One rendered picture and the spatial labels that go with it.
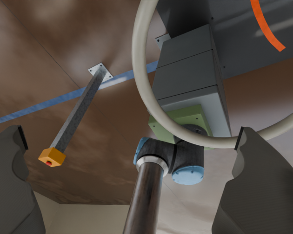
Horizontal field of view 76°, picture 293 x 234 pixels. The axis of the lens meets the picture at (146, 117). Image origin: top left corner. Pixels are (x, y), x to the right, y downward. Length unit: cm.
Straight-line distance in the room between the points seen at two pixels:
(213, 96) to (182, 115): 18
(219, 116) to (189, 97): 20
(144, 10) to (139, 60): 9
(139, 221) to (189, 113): 57
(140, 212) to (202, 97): 61
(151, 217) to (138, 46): 54
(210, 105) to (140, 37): 71
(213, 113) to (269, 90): 119
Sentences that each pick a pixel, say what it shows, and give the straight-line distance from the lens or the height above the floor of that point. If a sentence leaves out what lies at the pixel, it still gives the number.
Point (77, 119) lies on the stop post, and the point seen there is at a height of 68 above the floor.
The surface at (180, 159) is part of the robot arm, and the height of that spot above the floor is 114.
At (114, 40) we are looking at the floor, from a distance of 188.
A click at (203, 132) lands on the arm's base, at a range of 104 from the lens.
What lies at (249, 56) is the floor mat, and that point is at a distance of 190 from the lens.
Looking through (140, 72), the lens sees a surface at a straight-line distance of 41.
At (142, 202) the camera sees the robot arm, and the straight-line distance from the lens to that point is 73.
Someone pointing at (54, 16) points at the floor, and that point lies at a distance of 204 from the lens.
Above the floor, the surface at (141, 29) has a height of 124.
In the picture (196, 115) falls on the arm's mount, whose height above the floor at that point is 92.
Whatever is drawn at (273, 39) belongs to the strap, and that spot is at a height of 2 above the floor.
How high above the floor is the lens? 160
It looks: 41 degrees down
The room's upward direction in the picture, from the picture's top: 167 degrees counter-clockwise
